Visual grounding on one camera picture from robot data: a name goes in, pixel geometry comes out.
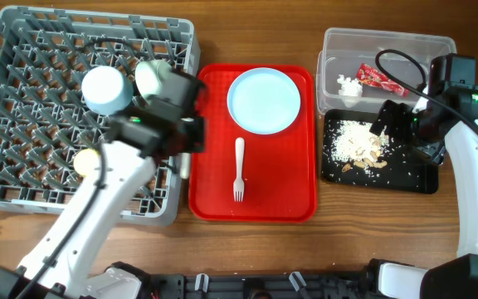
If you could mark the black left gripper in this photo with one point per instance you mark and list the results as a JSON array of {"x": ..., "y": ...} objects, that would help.
[{"x": 200, "y": 145}]

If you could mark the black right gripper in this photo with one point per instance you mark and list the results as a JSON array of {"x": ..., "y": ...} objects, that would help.
[{"x": 400, "y": 111}]

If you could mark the white plastic spoon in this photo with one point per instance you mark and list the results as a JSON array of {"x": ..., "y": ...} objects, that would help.
[{"x": 185, "y": 166}]

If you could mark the white plastic fork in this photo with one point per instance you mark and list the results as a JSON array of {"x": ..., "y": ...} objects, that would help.
[{"x": 238, "y": 184}]

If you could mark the green bowl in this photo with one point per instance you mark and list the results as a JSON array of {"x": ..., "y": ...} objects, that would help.
[{"x": 149, "y": 77}]

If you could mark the rice and food scraps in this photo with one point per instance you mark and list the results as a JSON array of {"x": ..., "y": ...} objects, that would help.
[{"x": 353, "y": 145}]

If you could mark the red snack wrapper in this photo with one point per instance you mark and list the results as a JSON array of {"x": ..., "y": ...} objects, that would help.
[{"x": 370, "y": 76}]

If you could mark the light blue plate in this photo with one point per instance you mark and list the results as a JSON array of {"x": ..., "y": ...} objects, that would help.
[{"x": 263, "y": 101}]

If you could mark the white napkin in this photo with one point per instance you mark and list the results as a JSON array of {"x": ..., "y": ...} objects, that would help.
[{"x": 349, "y": 87}]

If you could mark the light blue small bowl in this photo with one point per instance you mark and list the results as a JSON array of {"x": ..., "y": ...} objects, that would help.
[{"x": 106, "y": 90}]

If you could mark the yellow plastic cup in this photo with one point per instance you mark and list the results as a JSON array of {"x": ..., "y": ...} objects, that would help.
[{"x": 86, "y": 161}]

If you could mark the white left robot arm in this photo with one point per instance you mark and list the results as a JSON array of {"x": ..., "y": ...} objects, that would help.
[{"x": 137, "y": 140}]

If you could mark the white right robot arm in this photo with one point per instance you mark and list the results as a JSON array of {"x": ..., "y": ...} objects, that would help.
[{"x": 450, "y": 119}]

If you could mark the black waste tray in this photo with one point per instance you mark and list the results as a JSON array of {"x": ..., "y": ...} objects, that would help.
[{"x": 405, "y": 171}]

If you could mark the clear plastic waste bin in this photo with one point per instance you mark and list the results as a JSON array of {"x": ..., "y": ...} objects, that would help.
[{"x": 346, "y": 49}]

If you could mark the grey plastic dishwasher rack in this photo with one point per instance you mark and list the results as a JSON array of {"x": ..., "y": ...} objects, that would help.
[{"x": 44, "y": 122}]

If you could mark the red plastic tray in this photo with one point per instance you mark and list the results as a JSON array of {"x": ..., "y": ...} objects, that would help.
[{"x": 279, "y": 170}]

